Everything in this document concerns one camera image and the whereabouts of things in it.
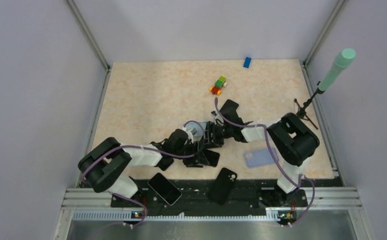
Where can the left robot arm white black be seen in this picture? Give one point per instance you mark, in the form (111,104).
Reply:
(102,168)

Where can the black tripod stand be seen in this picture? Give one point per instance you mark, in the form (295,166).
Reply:
(302,109)

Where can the lavender phone case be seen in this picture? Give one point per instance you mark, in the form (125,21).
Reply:
(260,158)

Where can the light blue phone case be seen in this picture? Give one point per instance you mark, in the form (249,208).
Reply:
(197,131)

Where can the blue toy brick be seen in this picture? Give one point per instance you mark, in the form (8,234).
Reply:
(247,62)

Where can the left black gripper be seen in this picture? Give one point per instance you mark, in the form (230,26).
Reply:
(194,161)

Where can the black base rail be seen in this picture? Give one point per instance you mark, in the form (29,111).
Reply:
(205,198)

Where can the black phone case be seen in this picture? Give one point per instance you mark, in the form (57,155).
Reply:
(222,186)

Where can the mint green microphone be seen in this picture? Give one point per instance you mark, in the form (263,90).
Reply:
(340,63)

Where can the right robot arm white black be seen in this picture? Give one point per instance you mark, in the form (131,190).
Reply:
(295,142)

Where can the silver-edged black phone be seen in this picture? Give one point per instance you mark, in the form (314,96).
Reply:
(164,188)

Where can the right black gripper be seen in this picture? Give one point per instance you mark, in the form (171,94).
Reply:
(212,141)

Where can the colourful toy block car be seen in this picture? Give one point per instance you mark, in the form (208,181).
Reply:
(220,83)

